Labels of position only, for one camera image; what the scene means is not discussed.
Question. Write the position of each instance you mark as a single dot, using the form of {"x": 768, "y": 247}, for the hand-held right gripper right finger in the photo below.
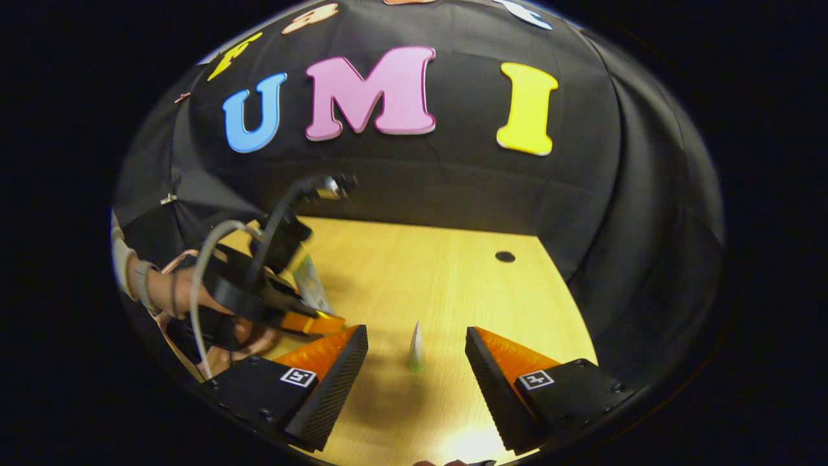
{"x": 495, "y": 388}

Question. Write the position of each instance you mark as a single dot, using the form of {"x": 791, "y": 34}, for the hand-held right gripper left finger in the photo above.
{"x": 333, "y": 385}

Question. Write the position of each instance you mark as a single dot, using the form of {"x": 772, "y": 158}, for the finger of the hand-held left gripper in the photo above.
{"x": 317, "y": 323}

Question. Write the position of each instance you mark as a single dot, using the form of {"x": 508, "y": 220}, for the grey wrist band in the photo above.
{"x": 146, "y": 285}

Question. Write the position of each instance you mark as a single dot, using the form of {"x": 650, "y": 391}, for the white cloth clip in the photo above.
{"x": 169, "y": 199}

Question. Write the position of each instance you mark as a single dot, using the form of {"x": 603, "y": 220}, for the black backdrop cloth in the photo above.
{"x": 466, "y": 181}

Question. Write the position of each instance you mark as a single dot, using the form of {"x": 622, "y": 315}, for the pink cloth clip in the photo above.
{"x": 182, "y": 98}

